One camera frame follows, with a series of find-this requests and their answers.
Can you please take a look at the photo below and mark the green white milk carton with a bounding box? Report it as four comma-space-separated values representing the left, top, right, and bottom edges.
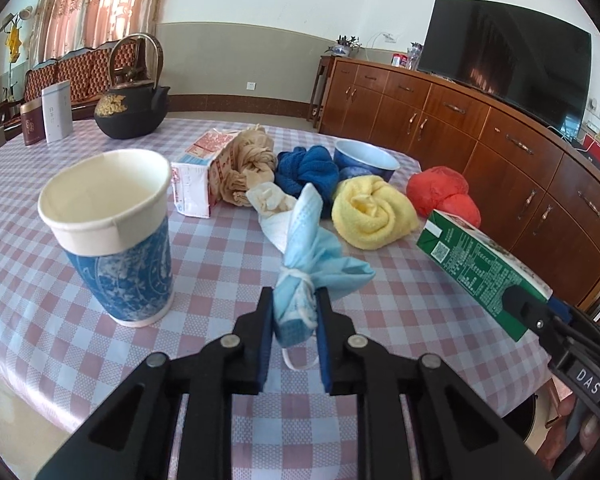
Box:
417, 209, 553, 341

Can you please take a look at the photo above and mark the light blue face mask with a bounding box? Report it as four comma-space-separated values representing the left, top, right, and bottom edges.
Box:
273, 183, 375, 370

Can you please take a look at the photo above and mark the cream tissue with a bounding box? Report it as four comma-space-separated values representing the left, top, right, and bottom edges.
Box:
246, 182, 297, 254

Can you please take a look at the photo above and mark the yellow cloth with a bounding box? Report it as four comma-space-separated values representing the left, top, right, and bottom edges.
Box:
332, 176, 420, 250

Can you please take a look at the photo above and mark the red plastic bag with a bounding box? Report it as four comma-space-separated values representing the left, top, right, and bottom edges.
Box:
405, 166, 481, 228

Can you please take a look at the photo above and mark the red white carton box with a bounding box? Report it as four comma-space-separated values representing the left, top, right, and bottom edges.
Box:
171, 129, 239, 219

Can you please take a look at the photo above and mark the blue cloth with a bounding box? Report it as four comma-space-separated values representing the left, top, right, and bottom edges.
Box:
274, 145, 339, 219

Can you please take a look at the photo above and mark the tan cloth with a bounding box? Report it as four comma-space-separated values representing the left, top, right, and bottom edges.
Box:
220, 125, 277, 207

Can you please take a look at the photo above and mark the blue patterned paper cup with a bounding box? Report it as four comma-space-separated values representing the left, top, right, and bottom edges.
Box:
38, 148, 174, 328

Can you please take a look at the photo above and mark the black trash bucket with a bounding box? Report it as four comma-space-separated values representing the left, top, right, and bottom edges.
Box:
502, 393, 538, 441

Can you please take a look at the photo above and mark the right hand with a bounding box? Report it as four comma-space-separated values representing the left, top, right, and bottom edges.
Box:
534, 391, 600, 470

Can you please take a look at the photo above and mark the wooden sideboard cabinet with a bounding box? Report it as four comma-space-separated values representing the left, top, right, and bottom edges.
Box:
308, 55, 600, 311

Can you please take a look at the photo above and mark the red box on cabinet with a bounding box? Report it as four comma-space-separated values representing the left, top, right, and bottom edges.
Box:
582, 133, 600, 164

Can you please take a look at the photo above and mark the pink checkered tablecloth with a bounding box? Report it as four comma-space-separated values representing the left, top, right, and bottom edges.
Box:
0, 120, 548, 479

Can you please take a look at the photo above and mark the black flat television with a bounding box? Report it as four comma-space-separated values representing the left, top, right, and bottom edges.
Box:
418, 0, 592, 139

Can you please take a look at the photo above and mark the black iron teapot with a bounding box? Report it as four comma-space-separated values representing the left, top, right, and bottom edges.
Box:
94, 32, 170, 140

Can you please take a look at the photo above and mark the dark red tin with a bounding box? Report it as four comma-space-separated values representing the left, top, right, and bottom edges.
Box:
20, 98, 45, 145

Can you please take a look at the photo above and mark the white tea box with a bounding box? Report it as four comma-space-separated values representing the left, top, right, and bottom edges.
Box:
41, 80, 73, 143

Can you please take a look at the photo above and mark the small potted plant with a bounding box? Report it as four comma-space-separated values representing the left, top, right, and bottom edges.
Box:
325, 35, 362, 58

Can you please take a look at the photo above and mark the wooden sofa bench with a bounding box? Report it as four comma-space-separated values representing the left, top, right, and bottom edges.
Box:
0, 39, 146, 131

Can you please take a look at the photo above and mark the pink curtain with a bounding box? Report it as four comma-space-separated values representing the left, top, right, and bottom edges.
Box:
28, 0, 160, 65

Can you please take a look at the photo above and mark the yellow orchid plant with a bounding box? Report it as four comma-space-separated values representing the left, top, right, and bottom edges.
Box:
0, 6, 34, 102

